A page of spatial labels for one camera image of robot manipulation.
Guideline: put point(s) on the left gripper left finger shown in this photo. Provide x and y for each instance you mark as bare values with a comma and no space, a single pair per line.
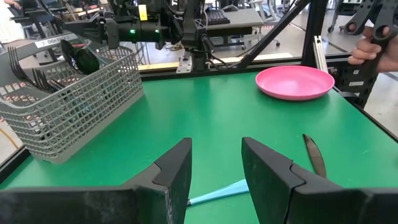
93,205

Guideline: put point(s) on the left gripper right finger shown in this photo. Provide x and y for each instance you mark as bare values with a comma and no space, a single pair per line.
311,202

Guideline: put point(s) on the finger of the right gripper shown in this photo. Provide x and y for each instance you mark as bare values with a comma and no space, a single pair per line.
87,26

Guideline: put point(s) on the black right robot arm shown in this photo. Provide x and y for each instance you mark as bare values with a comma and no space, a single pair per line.
192,31

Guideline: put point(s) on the person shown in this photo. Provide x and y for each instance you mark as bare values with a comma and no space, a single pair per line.
12,3

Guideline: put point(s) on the black keyboard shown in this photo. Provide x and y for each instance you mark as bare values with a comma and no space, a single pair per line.
217,16

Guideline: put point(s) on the grey desk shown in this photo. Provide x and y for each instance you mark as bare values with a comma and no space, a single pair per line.
242,20

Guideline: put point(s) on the pink round plate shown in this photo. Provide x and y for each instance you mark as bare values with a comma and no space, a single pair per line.
295,82

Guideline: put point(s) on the person's hand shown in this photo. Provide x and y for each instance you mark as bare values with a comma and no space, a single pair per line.
363,51

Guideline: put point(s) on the silver aluminium bracket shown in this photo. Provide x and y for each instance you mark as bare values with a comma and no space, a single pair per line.
320,54

